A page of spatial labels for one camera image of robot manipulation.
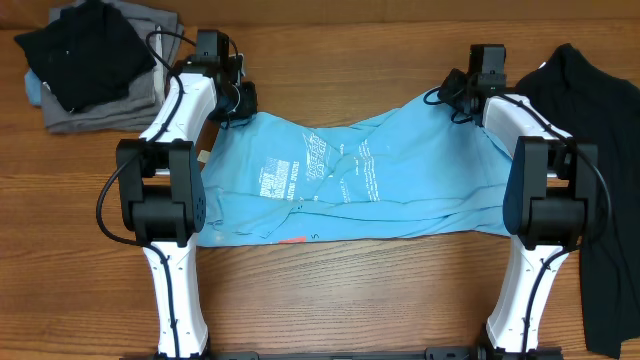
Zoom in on black shirt at right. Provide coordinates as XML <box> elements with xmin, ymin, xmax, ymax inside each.
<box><xmin>516</xmin><ymin>44</ymin><xmax>639</xmax><ymax>359</ymax></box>

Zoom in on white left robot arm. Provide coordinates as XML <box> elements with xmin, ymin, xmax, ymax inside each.
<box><xmin>110</xmin><ymin>30</ymin><xmax>257</xmax><ymax>359</ymax></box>

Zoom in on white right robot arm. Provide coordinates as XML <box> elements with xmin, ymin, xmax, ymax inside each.
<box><xmin>426</xmin><ymin>44</ymin><xmax>606</xmax><ymax>360</ymax></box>

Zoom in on light blue t-shirt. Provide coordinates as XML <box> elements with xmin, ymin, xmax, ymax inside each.
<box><xmin>198</xmin><ymin>98</ymin><xmax>511</xmax><ymax>247</ymax></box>

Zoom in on folded black shirt on stack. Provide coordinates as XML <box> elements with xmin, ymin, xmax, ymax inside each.
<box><xmin>15</xmin><ymin>1</ymin><xmax>155</xmax><ymax>112</ymax></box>

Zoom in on folded grey shirt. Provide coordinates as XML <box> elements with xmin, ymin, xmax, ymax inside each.
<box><xmin>39</xmin><ymin>1</ymin><xmax>184</xmax><ymax>133</ymax></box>

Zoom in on folded light blue shirt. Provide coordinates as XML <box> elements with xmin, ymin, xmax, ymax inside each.
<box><xmin>24</xmin><ymin>69</ymin><xmax>42</xmax><ymax>107</ymax></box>

